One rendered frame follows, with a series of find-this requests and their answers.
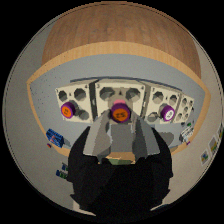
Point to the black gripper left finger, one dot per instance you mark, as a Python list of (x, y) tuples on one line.
[(91, 146)]

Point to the blue tube rack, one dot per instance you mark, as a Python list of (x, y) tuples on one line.
[(49, 135)]

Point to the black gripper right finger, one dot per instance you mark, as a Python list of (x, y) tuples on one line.
[(149, 144)]

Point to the grey bench mat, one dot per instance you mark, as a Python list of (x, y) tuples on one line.
[(43, 93)]

